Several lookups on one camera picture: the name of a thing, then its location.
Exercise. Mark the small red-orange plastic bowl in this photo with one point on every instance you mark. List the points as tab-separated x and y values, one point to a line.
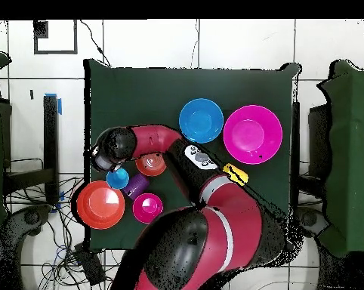
151	167

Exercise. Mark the purple ribbed plastic cup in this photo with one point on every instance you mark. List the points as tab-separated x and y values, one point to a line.
136	185

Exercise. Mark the small magenta plastic bowl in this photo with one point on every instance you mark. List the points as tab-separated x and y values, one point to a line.
147	211

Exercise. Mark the blue plastic cup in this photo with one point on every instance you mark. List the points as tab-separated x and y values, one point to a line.
117	179

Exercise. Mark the large orange plastic bowl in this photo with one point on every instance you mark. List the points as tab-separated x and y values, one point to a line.
100	205

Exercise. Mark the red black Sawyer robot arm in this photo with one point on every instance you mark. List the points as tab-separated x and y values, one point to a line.
230	217

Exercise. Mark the blue plastic bowl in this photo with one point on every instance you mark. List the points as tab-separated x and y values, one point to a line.
201	120

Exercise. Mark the yellow plastic cup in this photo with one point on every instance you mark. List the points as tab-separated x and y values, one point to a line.
241	178

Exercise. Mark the large pink plastic bowl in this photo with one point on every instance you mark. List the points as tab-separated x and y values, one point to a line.
251	134

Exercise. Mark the dark green tablecloth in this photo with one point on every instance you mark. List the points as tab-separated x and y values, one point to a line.
139	90

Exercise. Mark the blue tape strip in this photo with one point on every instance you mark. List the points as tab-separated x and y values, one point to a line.
59	107

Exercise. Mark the black floor box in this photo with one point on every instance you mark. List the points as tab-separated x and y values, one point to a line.
90	265

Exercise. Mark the black metal frame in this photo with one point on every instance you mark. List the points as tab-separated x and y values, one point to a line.
319	142
50	136

